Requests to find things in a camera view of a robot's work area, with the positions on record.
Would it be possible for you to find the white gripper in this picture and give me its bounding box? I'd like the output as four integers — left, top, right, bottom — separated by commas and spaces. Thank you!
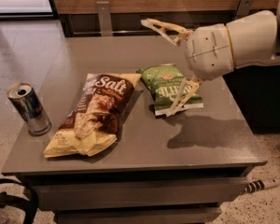
141, 19, 234, 117

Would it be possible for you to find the brown sea salt chip bag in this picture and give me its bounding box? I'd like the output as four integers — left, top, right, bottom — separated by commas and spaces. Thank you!
43, 73, 141, 158

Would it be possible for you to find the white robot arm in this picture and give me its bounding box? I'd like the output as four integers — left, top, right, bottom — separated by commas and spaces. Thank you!
141, 0, 280, 116

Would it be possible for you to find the green kettle chip bag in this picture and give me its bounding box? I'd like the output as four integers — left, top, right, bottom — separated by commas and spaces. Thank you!
138, 63, 203, 117

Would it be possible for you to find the silver blue redbull can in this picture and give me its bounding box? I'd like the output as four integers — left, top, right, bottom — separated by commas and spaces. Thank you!
7, 82, 51, 135

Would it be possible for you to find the white power strip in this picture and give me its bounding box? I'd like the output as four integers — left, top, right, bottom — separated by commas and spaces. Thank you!
244, 179, 280, 193

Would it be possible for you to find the grey cabinet lower drawer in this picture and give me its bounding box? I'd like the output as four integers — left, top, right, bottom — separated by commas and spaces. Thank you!
56, 207, 221, 224

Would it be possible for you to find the grey cabinet drawer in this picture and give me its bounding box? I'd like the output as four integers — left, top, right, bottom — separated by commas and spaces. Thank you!
35, 177, 247, 210
56, 207, 221, 224

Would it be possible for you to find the grey cabinet top drawer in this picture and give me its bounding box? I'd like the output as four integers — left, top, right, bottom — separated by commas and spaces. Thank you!
35, 177, 247, 210

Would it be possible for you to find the right metal bracket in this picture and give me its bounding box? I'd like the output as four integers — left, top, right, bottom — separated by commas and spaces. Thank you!
234, 0, 254, 20

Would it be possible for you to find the metal bracket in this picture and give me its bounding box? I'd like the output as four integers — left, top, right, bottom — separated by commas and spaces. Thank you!
96, 1, 113, 36
234, 0, 254, 20

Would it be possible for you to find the left metal bracket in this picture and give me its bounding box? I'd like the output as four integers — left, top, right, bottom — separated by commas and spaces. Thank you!
96, 1, 113, 36

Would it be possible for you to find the black strap bag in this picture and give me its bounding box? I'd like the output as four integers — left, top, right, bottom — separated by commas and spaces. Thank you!
0, 178, 38, 224

